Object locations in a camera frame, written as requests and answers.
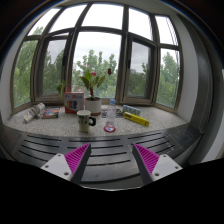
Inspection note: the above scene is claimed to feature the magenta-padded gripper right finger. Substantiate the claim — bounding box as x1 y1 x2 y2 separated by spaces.
131 142 184 186

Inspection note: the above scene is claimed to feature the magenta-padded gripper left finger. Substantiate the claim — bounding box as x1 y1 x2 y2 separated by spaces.
40 142 93 185

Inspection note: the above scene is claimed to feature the clear blue-capped water bottle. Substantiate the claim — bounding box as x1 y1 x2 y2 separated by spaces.
105 98 117 132

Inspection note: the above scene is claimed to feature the cream printed mug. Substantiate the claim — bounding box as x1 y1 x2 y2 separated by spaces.
76 109 97 134

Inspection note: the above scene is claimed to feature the black slatted radiator cover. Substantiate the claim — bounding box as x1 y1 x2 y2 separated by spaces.
0 123 203 188

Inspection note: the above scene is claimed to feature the dark book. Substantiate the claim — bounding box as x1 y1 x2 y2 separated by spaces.
41 107 62 120

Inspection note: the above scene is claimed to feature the yellow glue box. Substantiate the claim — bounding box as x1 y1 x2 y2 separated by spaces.
123 111 151 128

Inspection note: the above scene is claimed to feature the flat round red coaster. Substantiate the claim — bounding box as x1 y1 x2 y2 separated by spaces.
103 124 117 134

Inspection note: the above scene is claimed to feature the red and white carton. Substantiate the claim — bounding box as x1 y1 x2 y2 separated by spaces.
63 91 86 114

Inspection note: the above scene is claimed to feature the light blue box pack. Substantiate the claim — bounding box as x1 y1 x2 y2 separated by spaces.
122 104 142 117

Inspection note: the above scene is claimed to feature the flowering plant in white pot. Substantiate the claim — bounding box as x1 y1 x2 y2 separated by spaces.
55 67 113 117

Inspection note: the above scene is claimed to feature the black mesh mat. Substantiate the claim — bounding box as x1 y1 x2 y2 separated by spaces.
100 108 125 119

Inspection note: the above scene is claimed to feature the brown framed window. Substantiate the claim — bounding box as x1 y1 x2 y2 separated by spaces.
11 2 184 114

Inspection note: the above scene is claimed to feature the white coiled power cable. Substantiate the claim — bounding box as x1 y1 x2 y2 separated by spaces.
33 102 46 118

